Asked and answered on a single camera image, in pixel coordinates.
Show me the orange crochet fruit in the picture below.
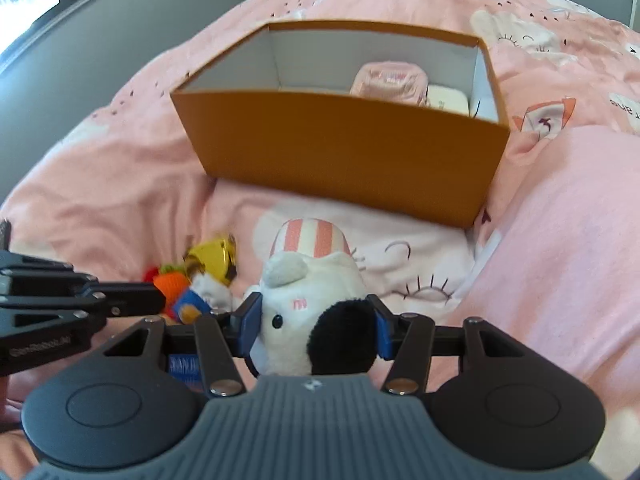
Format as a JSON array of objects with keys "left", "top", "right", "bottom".
[{"left": 143, "top": 268, "right": 191, "bottom": 322}]

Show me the sailor duck plush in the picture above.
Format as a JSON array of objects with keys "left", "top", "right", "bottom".
[{"left": 169, "top": 272, "right": 238, "bottom": 324}]

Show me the blue ocean park tag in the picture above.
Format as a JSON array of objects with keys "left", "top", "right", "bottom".
[{"left": 167, "top": 354, "right": 203, "bottom": 392}]

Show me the yellow plastic toy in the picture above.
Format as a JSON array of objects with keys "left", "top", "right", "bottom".
[{"left": 183, "top": 234, "right": 238, "bottom": 286}]

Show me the white dog plush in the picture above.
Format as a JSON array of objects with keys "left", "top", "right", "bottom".
[{"left": 250, "top": 218, "right": 376, "bottom": 376}]

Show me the orange cardboard box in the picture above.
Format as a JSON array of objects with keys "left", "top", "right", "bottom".
[{"left": 171, "top": 20, "right": 510, "bottom": 229}]

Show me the pink fabric pouch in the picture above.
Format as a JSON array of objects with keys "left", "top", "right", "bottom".
[{"left": 349, "top": 61, "right": 428, "bottom": 106}]

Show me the white small box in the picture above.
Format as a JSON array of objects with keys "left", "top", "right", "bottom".
[{"left": 425, "top": 84, "right": 470, "bottom": 116}]

